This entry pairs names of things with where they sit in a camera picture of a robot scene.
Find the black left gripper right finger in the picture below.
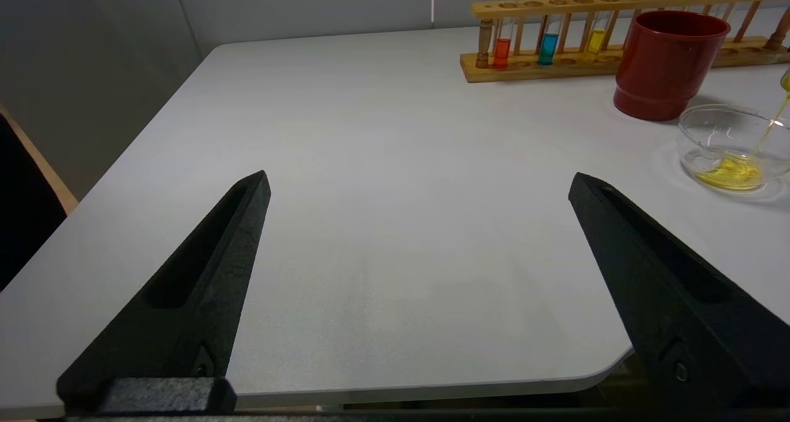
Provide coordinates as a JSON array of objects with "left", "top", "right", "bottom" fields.
[{"left": 568, "top": 172, "right": 790, "bottom": 412}]

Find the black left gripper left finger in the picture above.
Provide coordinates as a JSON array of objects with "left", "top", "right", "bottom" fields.
[{"left": 57, "top": 170, "right": 272, "bottom": 405}]

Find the wooden test tube rack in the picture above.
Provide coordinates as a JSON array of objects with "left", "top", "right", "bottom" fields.
[{"left": 460, "top": 0, "right": 790, "bottom": 83}]

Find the test tube with blue liquid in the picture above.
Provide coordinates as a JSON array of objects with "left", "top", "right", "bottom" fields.
[{"left": 537, "top": 15, "right": 560, "bottom": 66}]

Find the test tube with orange liquid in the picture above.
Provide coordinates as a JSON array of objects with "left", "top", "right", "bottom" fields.
[{"left": 492, "top": 18, "right": 512, "bottom": 70}]

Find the clear glass bowl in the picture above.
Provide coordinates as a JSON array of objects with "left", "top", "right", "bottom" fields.
[{"left": 677, "top": 104, "right": 790, "bottom": 194}]

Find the large dark object beside table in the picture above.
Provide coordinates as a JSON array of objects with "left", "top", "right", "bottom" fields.
[{"left": 0, "top": 114, "right": 67, "bottom": 292}]

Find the red plastic cup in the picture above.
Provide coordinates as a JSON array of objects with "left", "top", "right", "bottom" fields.
[{"left": 613, "top": 10, "right": 731, "bottom": 122}]

